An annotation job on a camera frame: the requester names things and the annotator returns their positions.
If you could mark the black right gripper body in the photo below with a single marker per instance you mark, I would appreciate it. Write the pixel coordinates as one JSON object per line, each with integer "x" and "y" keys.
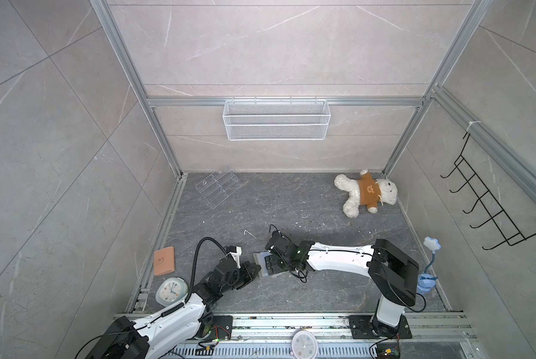
{"x": 288, "y": 264}

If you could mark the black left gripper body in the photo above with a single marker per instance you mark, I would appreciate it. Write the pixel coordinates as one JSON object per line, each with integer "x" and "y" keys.
{"x": 239, "y": 281}

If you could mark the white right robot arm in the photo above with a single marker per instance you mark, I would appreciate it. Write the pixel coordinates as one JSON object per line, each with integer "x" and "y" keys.
{"x": 393, "y": 272}

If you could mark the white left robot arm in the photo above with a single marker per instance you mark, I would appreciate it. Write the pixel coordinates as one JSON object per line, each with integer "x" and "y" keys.
{"x": 155, "y": 335}

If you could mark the white alarm clock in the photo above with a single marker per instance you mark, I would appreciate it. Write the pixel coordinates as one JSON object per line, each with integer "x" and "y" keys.
{"x": 171, "y": 291}

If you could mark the brown leather pouch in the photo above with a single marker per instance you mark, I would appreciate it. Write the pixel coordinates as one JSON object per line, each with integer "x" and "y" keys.
{"x": 164, "y": 261}

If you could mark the round white clock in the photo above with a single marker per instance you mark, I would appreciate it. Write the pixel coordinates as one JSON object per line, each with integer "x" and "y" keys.
{"x": 304, "y": 345}

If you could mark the clear acrylic organizer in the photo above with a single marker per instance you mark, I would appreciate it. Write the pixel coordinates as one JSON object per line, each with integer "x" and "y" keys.
{"x": 218, "y": 186}

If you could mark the white teddy bear brown sweater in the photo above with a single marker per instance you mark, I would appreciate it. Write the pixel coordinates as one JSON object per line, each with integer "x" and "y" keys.
{"x": 365, "y": 191}

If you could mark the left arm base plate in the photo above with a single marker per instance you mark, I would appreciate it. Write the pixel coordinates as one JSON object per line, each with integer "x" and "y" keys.
{"x": 215, "y": 328}

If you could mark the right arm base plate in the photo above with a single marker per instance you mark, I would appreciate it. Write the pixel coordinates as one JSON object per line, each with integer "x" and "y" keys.
{"x": 369, "y": 327}

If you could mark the white wire mesh basket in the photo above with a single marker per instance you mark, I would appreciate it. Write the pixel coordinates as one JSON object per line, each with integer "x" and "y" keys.
{"x": 276, "y": 120}

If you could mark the black wire hook rack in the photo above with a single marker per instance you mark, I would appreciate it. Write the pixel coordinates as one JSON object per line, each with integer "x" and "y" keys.
{"x": 510, "y": 233}

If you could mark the aluminium frame post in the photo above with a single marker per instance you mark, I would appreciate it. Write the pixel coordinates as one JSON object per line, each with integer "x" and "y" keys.
{"x": 110, "y": 27}

